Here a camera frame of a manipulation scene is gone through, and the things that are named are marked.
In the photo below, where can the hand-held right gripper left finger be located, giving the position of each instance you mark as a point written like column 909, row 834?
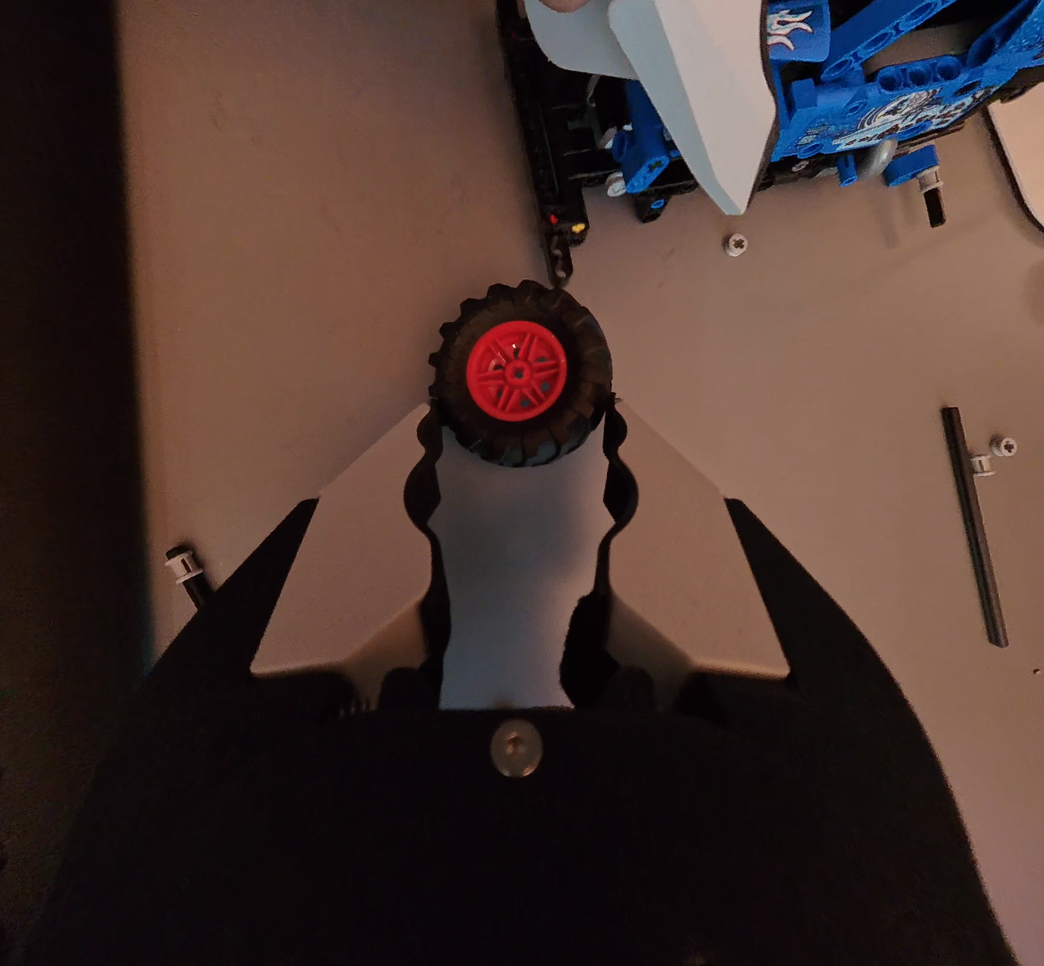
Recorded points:
column 351, row 574

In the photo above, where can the short black axle with bushing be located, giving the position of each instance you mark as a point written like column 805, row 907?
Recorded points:
column 183, row 565

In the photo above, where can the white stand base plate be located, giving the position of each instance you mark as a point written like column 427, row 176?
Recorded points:
column 1024, row 167

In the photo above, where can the black toy wheel red rim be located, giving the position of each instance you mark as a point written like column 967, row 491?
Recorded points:
column 515, row 369

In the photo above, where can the long black toy axle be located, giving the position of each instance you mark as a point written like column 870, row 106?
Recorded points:
column 975, row 542

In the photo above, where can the blue black toy monster truck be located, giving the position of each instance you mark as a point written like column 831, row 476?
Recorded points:
column 897, row 85

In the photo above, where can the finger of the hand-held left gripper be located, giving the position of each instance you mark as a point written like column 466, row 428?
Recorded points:
column 709, row 69

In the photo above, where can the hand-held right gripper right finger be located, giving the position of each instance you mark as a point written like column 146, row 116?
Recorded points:
column 693, row 574

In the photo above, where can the black studded mat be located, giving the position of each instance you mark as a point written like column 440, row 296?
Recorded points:
column 57, row 330

